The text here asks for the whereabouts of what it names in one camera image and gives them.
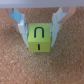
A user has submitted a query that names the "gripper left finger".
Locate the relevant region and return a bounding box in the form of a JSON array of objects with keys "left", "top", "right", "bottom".
[{"left": 5, "top": 7, "right": 30, "bottom": 48}]

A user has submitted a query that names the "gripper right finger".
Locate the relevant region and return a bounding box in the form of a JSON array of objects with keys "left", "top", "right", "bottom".
[{"left": 49, "top": 7, "right": 72, "bottom": 46}]

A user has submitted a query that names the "yellow block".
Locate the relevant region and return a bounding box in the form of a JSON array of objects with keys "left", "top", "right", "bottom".
[{"left": 26, "top": 22, "right": 53, "bottom": 53}]

